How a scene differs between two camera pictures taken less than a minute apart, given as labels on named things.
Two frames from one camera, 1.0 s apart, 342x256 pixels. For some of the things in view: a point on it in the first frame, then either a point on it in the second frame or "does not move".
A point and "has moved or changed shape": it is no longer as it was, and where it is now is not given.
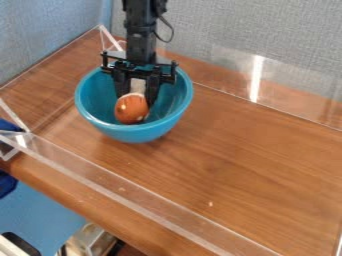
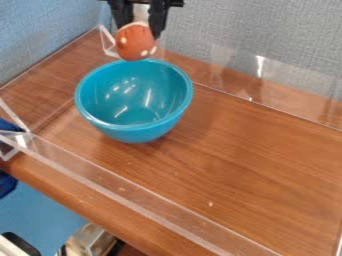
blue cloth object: x=8 y=180 does not move
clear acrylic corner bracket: x=110 y=45 does not move
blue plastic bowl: x=97 y=97 does not move
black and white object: x=15 y=246 does not move
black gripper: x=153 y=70 to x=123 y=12
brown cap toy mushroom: x=133 y=107 has moved or changed shape
